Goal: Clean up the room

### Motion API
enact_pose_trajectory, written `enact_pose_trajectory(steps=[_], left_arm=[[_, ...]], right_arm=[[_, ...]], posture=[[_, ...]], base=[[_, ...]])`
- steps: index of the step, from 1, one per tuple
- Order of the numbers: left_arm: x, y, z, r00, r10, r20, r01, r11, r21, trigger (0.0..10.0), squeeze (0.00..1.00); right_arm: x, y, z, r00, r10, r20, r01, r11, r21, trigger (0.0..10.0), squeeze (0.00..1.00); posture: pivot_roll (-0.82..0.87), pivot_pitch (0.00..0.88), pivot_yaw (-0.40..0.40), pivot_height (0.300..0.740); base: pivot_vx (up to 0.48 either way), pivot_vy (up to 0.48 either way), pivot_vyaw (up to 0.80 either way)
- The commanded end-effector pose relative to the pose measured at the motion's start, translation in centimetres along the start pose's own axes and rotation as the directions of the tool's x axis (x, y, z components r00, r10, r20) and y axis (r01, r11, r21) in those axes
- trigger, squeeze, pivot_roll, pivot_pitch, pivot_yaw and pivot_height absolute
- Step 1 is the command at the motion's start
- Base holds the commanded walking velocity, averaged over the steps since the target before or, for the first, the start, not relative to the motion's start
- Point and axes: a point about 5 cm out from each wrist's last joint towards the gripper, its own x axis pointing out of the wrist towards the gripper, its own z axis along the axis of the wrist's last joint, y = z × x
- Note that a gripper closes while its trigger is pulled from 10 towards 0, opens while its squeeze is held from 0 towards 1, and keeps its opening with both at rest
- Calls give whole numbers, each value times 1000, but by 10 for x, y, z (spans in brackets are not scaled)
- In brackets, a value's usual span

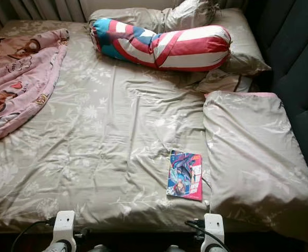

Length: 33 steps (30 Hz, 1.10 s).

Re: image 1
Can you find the colourful manga comic book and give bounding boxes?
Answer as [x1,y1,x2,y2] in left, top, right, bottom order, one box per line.
[167,150,204,201]

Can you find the beige floral pillow pink edge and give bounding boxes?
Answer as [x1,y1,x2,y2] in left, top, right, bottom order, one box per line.
[203,91,308,242]

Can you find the pink cartoon print blanket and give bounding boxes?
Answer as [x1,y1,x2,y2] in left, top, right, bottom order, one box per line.
[0,29,69,146]

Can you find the beige floral bed sheet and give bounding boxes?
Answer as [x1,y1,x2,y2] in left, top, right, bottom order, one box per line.
[0,21,308,234]

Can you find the beige pleated curtain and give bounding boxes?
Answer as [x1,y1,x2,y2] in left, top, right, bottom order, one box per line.
[0,0,86,24]

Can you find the red white blue bolster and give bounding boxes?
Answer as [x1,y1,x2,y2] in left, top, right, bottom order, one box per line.
[90,17,233,71]

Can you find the small beige floral pillow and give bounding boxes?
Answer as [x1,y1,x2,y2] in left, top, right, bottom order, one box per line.
[196,69,254,94]

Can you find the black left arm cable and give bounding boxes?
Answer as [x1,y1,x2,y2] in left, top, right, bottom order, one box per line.
[11,219,56,252]

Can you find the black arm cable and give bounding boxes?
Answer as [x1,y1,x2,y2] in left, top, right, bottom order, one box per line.
[185,219,228,250]
[11,219,56,252]

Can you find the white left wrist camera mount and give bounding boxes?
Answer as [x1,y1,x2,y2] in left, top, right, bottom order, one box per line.
[53,211,77,245]

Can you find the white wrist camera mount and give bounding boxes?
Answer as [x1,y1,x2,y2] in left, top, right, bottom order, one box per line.
[53,211,77,245]
[204,213,226,250]

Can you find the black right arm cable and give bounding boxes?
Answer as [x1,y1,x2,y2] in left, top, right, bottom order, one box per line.
[185,219,228,250]

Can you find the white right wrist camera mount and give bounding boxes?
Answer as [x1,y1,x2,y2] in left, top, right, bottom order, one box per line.
[204,213,226,250]

